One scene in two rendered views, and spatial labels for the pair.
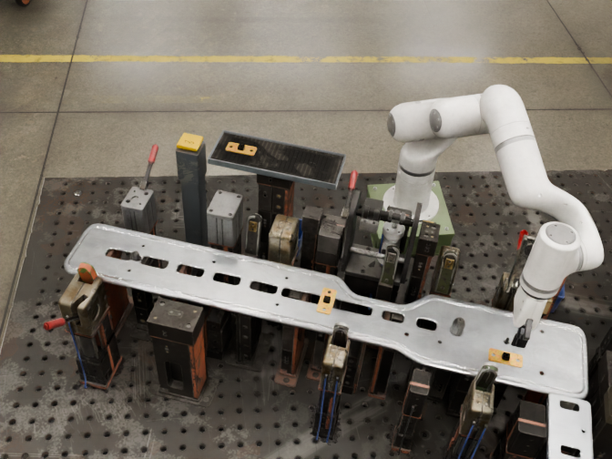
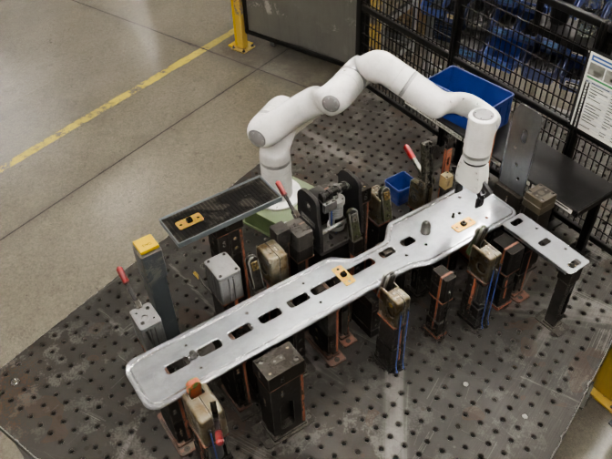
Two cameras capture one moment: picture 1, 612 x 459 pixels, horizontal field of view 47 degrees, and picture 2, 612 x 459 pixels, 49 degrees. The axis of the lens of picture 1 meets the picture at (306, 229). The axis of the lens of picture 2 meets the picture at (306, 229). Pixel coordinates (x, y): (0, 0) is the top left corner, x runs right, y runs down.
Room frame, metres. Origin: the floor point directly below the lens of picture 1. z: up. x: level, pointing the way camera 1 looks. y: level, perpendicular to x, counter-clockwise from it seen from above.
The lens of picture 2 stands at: (0.21, 1.00, 2.55)
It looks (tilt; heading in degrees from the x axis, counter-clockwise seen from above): 43 degrees down; 317
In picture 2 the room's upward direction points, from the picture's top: 2 degrees counter-clockwise
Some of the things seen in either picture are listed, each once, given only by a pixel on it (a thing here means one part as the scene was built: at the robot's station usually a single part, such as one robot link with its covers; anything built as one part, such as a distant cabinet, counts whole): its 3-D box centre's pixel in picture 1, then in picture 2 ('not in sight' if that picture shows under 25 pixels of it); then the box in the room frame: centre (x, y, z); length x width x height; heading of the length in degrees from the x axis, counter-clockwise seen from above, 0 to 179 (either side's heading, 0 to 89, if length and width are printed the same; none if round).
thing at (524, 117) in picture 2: not in sight; (519, 150); (1.03, -0.79, 1.17); 0.12 x 0.01 x 0.34; 170
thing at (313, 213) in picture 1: (308, 260); (282, 270); (1.40, -0.01, 0.90); 0.05 x 0.05 x 0.40; 80
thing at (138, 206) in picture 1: (144, 241); (156, 352); (1.44, 0.48, 0.88); 0.11 x 0.10 x 0.36; 170
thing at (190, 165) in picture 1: (194, 201); (159, 296); (1.59, 0.35, 0.92); 0.08 x 0.08 x 0.44; 80
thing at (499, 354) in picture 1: (505, 356); (464, 223); (1.04, -0.52, 1.01); 0.08 x 0.04 x 0.01; 80
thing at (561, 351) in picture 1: (318, 302); (340, 280); (1.17, -0.05, 1.00); 1.38 x 0.22 x 0.02; 80
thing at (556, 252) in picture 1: (553, 255); (480, 131); (1.04, -0.52, 1.37); 0.09 x 0.08 x 0.13; 107
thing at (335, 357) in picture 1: (331, 389); (392, 328); (0.99, -0.10, 0.87); 0.12 x 0.09 x 0.35; 170
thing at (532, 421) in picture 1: (516, 446); (501, 271); (0.89, -0.57, 0.84); 0.11 x 0.10 x 0.28; 170
